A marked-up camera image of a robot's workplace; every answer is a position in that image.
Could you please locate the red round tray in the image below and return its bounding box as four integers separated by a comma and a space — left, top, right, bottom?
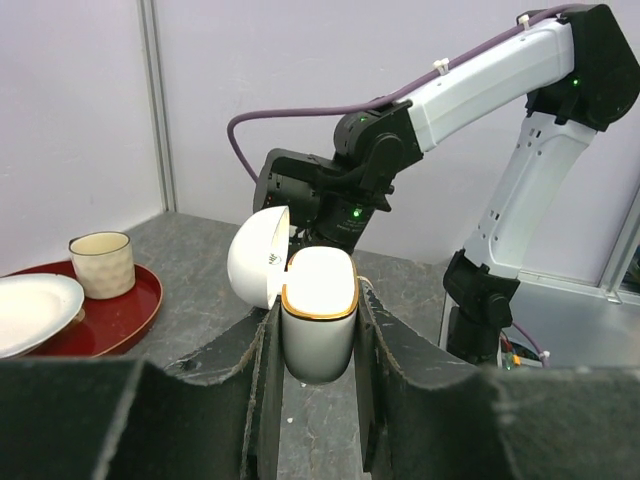
24, 264, 163, 357

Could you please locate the white charging case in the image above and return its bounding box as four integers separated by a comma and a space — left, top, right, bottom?
227, 206, 359, 384

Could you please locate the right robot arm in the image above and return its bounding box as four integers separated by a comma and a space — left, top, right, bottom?
253, 3, 639, 364

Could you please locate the cream ceramic cup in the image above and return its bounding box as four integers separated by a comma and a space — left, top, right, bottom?
68, 231, 136, 300

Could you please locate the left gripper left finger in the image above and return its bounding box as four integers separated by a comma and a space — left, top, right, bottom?
1, 309, 284, 479

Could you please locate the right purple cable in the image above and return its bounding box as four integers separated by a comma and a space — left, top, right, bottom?
227, 3, 581, 184

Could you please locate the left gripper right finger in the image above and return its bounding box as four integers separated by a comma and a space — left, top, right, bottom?
354, 287, 639, 479

